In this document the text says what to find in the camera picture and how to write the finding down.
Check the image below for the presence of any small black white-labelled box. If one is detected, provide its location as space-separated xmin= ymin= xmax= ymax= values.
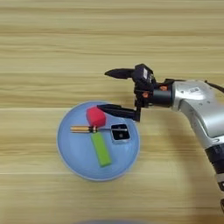
xmin=131 ymin=63 xmax=156 ymax=91

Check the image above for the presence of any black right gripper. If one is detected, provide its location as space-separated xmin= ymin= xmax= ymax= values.
xmin=96 ymin=67 xmax=174 ymax=123

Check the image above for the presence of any green rectangular block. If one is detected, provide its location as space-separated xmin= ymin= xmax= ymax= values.
xmin=89 ymin=131 xmax=113 ymax=168

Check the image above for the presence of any light blue round plate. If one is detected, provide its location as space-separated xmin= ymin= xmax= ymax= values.
xmin=56 ymin=100 xmax=141 ymax=182

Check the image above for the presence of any wooden handle screwdriver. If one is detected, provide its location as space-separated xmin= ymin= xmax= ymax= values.
xmin=69 ymin=124 xmax=129 ymax=135

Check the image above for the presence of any black square silver-rimmed box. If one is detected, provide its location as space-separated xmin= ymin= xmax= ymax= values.
xmin=109 ymin=122 xmax=132 ymax=144

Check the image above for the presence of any red cube block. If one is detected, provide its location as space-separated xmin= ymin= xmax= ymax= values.
xmin=85 ymin=106 xmax=108 ymax=130

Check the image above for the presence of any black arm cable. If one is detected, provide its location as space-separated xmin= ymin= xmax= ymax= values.
xmin=204 ymin=80 xmax=224 ymax=95

